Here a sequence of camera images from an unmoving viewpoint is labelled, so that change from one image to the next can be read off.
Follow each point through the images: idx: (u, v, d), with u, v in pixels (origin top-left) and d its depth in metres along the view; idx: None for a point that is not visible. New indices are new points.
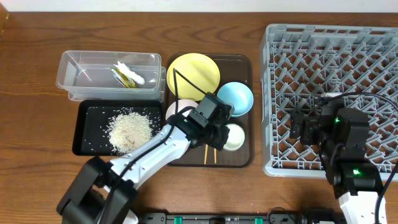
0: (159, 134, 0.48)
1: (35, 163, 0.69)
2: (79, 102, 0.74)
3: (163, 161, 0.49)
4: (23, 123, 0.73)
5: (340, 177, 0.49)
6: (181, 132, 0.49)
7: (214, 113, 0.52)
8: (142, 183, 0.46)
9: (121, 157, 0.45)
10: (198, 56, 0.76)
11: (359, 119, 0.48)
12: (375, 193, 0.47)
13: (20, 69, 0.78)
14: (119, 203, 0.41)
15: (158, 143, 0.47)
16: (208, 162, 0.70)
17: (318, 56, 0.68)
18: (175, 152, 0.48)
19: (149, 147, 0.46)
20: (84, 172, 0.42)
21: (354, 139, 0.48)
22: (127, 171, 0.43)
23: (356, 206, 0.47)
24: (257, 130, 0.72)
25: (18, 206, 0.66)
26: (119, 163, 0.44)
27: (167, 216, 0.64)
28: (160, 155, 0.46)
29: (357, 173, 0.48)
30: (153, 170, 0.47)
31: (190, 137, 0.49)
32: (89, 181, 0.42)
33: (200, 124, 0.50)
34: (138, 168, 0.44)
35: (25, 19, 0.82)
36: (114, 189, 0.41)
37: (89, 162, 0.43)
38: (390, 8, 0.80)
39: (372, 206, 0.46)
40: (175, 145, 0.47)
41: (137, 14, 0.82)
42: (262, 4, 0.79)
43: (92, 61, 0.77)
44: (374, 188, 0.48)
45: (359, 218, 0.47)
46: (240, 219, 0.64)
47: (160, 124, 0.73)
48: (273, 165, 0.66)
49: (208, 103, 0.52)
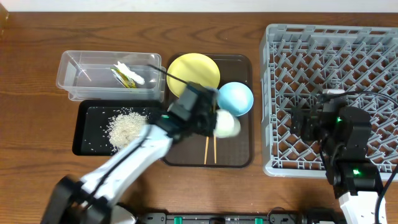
0: (137, 138, 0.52)
1: (35, 163, 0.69)
2: (79, 102, 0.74)
3: (145, 163, 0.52)
4: (23, 122, 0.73)
5: (339, 177, 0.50)
6: (161, 130, 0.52)
7: (194, 104, 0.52)
8: (120, 193, 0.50)
9: (95, 172, 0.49)
10: (196, 56, 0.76)
11: (361, 120, 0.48)
12: (375, 193, 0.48)
13: (19, 69, 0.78)
14: (96, 218, 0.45)
15: (135, 148, 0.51)
16: (209, 162, 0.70)
17: (318, 56, 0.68)
18: (155, 152, 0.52)
19: (127, 153, 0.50)
20: (58, 193, 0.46)
21: (356, 139, 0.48)
22: (102, 184, 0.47)
23: (356, 206, 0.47)
24: (257, 130, 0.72)
25: (18, 206, 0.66)
26: (92, 179, 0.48)
27: (167, 216, 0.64)
28: (137, 160, 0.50)
29: (357, 173, 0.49)
30: (132, 176, 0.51)
31: (170, 133, 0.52)
32: (64, 201, 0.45)
33: (180, 119, 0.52)
34: (113, 180, 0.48)
35: (25, 19, 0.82)
36: (89, 206, 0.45)
37: (58, 183, 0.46)
38: (390, 8, 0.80)
39: (372, 206, 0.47)
40: (152, 145, 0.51)
41: (137, 14, 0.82)
42: (262, 4, 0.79)
43: (92, 61, 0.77)
44: (374, 187, 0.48)
45: (359, 218, 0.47)
46: (240, 219, 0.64)
47: None
48: (273, 165, 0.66)
49: (188, 95, 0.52)
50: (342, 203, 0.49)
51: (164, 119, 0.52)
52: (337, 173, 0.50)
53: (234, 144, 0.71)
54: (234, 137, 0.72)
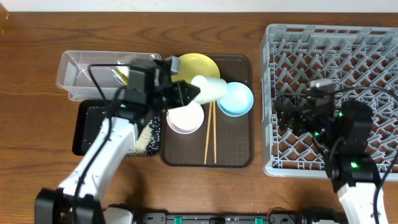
0: (101, 133, 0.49)
1: (35, 163, 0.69)
2: (79, 102, 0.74)
3: (118, 155, 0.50)
4: (23, 122, 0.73)
5: (337, 170, 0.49)
6: (123, 119, 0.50)
7: (147, 83, 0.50)
8: (102, 186, 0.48)
9: (70, 177, 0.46)
10: (196, 56, 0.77)
11: (362, 116, 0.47)
12: (374, 185, 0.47)
13: (19, 69, 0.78)
14: (85, 216, 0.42)
15: (103, 143, 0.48)
16: (208, 162, 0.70)
17: (318, 56, 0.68)
18: (126, 140, 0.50)
19: (96, 150, 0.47)
20: (38, 208, 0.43)
21: (356, 135, 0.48)
22: (81, 185, 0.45)
23: (354, 195, 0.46)
24: (257, 130, 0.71)
25: (18, 206, 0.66)
26: (69, 183, 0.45)
27: (167, 216, 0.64)
28: (109, 153, 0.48)
29: (356, 167, 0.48)
30: (110, 167, 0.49)
31: (135, 119, 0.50)
32: (49, 211, 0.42)
33: (139, 102, 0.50)
34: (91, 177, 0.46)
35: (25, 19, 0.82)
36: (75, 209, 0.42)
37: (38, 196, 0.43)
38: (390, 7, 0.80)
39: (370, 198, 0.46)
40: (121, 136, 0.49)
41: (138, 14, 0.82)
42: (262, 4, 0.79)
43: (92, 61, 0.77)
44: (372, 179, 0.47)
45: (357, 208, 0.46)
46: (240, 219, 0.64)
47: (160, 124, 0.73)
48: (273, 165, 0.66)
49: (136, 76, 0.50)
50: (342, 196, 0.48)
51: (124, 109, 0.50)
52: (335, 167, 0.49)
53: (234, 145, 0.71)
54: (234, 137, 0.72)
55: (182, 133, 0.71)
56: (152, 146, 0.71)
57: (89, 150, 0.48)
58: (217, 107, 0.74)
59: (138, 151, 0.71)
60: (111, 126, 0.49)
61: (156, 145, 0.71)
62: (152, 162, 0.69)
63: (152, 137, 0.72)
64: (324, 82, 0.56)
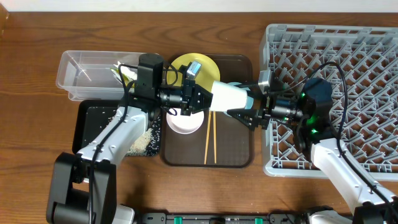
0: (116, 116, 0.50)
1: (35, 163, 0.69)
2: (79, 102, 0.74)
3: (130, 138, 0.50)
4: (23, 122, 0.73)
5: (304, 142, 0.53)
6: (136, 108, 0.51)
7: (155, 76, 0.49)
8: (117, 160, 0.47)
9: (87, 146, 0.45)
10: (198, 56, 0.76)
11: (324, 95, 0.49)
12: (335, 139, 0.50)
13: (20, 68, 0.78)
14: (102, 180, 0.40)
15: (119, 124, 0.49)
16: (208, 162, 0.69)
17: (318, 56, 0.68)
18: (139, 126, 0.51)
19: (111, 129, 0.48)
20: (56, 170, 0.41)
21: (320, 112, 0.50)
22: (99, 152, 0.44)
23: (321, 145, 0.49)
24: (257, 130, 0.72)
25: (18, 206, 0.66)
26: (88, 150, 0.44)
27: (167, 216, 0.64)
28: (124, 132, 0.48)
29: (316, 132, 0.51)
30: (124, 147, 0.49)
31: (147, 109, 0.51)
32: (66, 176, 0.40)
33: (150, 96, 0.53)
34: (108, 147, 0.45)
35: (25, 18, 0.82)
36: (92, 173, 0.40)
37: (57, 159, 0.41)
38: (390, 7, 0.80)
39: (334, 144, 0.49)
40: (134, 120, 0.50)
41: (138, 14, 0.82)
42: (262, 4, 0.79)
43: (92, 62, 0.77)
44: (333, 137, 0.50)
45: (326, 156, 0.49)
46: (240, 219, 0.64)
47: (160, 124, 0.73)
48: (273, 165, 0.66)
49: (144, 71, 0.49)
50: (313, 156, 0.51)
51: (136, 101, 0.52)
52: (301, 139, 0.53)
53: (234, 145, 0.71)
54: (234, 137, 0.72)
55: (182, 133, 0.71)
56: (152, 146, 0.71)
57: (103, 130, 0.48)
58: None
59: (138, 152, 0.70)
60: (125, 111, 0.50)
61: (156, 145, 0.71)
62: (152, 162, 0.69)
63: (152, 137, 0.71)
64: (262, 77, 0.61)
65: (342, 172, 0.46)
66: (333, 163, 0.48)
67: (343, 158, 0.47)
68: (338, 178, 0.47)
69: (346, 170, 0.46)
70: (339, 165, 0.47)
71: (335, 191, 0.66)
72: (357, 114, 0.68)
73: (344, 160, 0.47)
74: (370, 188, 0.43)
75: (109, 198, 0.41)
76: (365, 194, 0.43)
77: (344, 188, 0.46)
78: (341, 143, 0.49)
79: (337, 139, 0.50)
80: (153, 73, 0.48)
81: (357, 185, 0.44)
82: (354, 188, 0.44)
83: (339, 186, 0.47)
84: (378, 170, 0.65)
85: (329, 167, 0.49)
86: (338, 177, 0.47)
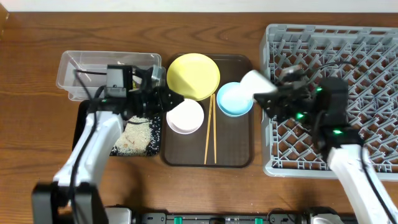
0: (86, 127, 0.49)
1: (35, 163, 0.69)
2: (79, 102, 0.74)
3: (107, 145, 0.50)
4: (23, 123, 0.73)
5: (324, 141, 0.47)
6: (106, 112, 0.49)
7: (125, 78, 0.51)
8: (97, 174, 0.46)
9: (63, 169, 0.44)
10: (198, 56, 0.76)
11: (338, 86, 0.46)
12: (359, 145, 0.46)
13: (20, 69, 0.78)
14: (86, 203, 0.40)
15: (90, 134, 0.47)
16: (208, 162, 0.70)
17: (318, 56, 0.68)
18: (113, 130, 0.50)
19: (83, 142, 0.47)
20: (35, 203, 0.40)
21: (336, 104, 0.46)
22: (75, 175, 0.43)
23: (342, 155, 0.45)
24: (258, 130, 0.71)
25: (18, 207, 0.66)
26: (64, 173, 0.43)
27: (167, 216, 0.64)
28: (99, 142, 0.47)
29: (339, 132, 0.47)
30: (101, 157, 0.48)
31: (118, 111, 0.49)
32: (47, 206, 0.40)
33: (121, 96, 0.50)
34: (84, 164, 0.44)
35: (25, 19, 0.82)
36: (73, 198, 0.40)
37: (33, 191, 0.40)
38: (390, 8, 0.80)
39: (357, 154, 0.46)
40: (107, 126, 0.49)
41: (138, 14, 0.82)
42: (262, 4, 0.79)
43: (92, 62, 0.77)
44: (357, 142, 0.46)
45: (347, 167, 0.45)
46: (240, 219, 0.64)
47: (160, 124, 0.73)
48: (273, 165, 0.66)
49: (112, 72, 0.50)
50: (329, 158, 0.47)
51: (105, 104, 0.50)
52: (321, 138, 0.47)
53: (234, 145, 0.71)
54: (234, 137, 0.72)
55: (182, 133, 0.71)
56: (152, 146, 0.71)
57: (77, 145, 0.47)
58: (217, 106, 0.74)
59: (138, 151, 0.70)
60: (95, 118, 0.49)
61: (156, 145, 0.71)
62: (152, 161, 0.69)
63: (152, 137, 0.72)
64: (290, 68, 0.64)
65: (362, 190, 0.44)
66: (352, 175, 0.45)
67: (365, 173, 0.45)
68: (354, 191, 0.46)
69: (365, 188, 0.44)
70: (359, 180, 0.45)
71: (336, 192, 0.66)
72: (357, 114, 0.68)
73: (365, 175, 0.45)
74: (388, 218, 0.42)
75: (97, 218, 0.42)
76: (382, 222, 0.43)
77: (359, 203, 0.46)
78: (366, 153, 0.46)
79: (362, 147, 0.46)
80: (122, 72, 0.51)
81: (375, 211, 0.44)
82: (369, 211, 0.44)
83: (353, 197, 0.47)
84: (378, 170, 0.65)
85: (345, 176, 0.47)
86: (354, 190, 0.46)
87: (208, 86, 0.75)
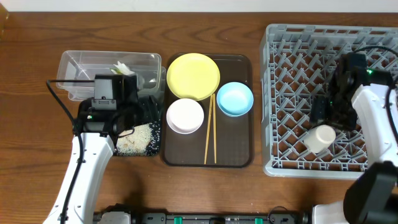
0: (74, 156, 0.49)
1: (35, 163, 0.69)
2: (79, 102, 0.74)
3: (98, 174, 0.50)
4: (23, 123, 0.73)
5: (352, 78, 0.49)
6: (92, 132, 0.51)
7: (115, 89, 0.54)
8: (91, 205, 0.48)
9: (52, 212, 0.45)
10: (198, 56, 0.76)
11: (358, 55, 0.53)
12: (388, 88, 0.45)
13: (20, 69, 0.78)
14: None
15: (78, 165, 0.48)
16: (208, 162, 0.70)
17: (318, 57, 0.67)
18: (102, 157, 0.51)
19: (71, 178, 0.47)
20: None
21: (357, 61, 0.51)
22: (64, 221, 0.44)
23: (368, 93, 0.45)
24: (258, 130, 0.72)
25: (18, 206, 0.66)
26: (54, 216, 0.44)
27: (167, 216, 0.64)
28: (88, 176, 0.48)
29: (371, 72, 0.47)
30: (93, 188, 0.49)
31: (106, 130, 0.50)
32: None
33: (112, 108, 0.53)
34: (73, 206, 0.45)
35: (25, 19, 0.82)
36: None
37: None
38: (390, 8, 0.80)
39: (384, 93, 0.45)
40: (96, 154, 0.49)
41: (138, 14, 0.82)
42: (262, 4, 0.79)
43: (92, 62, 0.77)
44: (387, 84, 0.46)
45: (370, 102, 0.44)
46: (240, 219, 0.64)
47: (160, 124, 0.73)
48: (273, 165, 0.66)
49: (102, 82, 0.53)
50: (355, 98, 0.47)
51: (91, 121, 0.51)
52: (350, 74, 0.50)
53: (234, 145, 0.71)
54: (234, 137, 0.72)
55: (182, 133, 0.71)
56: (152, 146, 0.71)
57: (64, 180, 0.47)
58: (217, 106, 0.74)
59: (138, 151, 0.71)
60: (82, 145, 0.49)
61: (156, 145, 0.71)
62: (152, 161, 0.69)
63: (152, 137, 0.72)
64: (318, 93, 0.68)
65: (380, 124, 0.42)
66: (372, 109, 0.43)
67: (387, 111, 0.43)
68: (370, 125, 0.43)
69: (385, 124, 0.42)
70: (380, 115, 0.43)
71: (336, 192, 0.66)
72: None
73: (386, 111, 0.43)
74: None
75: None
76: (392, 153, 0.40)
77: (371, 135, 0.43)
78: (392, 95, 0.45)
79: (390, 89, 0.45)
80: (112, 84, 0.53)
81: (387, 142, 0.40)
82: (382, 142, 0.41)
83: (367, 132, 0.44)
84: None
85: (364, 112, 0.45)
86: (370, 124, 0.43)
87: (208, 87, 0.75)
